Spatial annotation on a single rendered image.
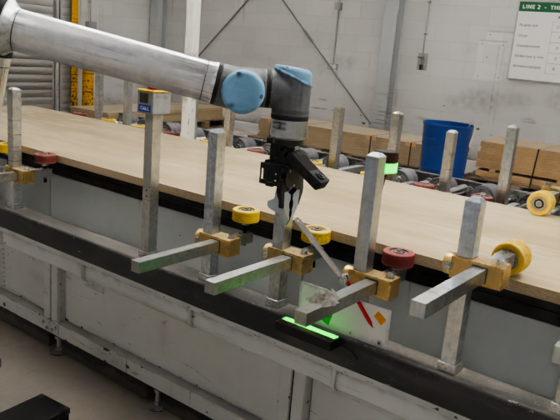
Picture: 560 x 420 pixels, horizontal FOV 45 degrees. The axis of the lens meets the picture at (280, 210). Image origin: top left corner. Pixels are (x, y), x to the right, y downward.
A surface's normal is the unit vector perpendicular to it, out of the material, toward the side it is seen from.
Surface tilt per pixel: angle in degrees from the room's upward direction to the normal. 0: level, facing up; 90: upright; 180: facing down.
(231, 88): 91
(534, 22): 90
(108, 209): 90
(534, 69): 90
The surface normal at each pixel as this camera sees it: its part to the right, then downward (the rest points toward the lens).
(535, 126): -0.58, 0.15
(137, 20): 0.81, 0.21
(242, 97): 0.17, 0.26
